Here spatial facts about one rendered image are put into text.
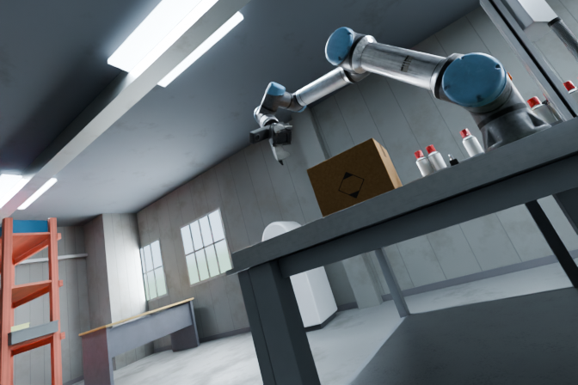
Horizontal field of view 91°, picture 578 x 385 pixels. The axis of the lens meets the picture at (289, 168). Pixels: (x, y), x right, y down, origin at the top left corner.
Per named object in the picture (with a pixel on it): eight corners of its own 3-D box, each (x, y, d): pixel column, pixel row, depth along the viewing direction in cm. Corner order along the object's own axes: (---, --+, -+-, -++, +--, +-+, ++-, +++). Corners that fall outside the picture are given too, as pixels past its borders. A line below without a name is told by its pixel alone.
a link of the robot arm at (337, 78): (385, 45, 107) (294, 97, 141) (371, 34, 99) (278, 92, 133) (391, 73, 105) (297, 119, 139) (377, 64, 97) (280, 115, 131)
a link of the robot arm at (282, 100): (285, 85, 130) (275, 107, 134) (266, 79, 122) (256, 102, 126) (295, 92, 125) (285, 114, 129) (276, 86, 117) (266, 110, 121)
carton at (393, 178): (412, 205, 120) (386, 149, 128) (402, 204, 99) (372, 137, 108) (347, 229, 132) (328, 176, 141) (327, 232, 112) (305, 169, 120)
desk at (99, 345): (201, 345, 510) (193, 297, 536) (110, 391, 378) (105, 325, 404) (175, 351, 544) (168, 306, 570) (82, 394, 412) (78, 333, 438)
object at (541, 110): (570, 142, 106) (538, 96, 112) (573, 140, 102) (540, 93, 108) (553, 149, 108) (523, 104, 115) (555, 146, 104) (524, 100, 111)
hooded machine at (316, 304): (341, 314, 389) (309, 214, 434) (322, 330, 334) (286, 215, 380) (298, 323, 420) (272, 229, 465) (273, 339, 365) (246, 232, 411)
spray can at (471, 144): (494, 170, 118) (470, 128, 125) (494, 169, 114) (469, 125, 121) (481, 175, 121) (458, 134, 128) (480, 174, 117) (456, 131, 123)
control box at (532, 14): (562, 21, 104) (533, -15, 110) (534, 21, 98) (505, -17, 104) (534, 43, 113) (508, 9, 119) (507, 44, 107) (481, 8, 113)
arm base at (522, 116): (550, 140, 76) (531, 109, 80) (562, 127, 64) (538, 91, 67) (488, 163, 84) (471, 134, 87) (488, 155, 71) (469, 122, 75)
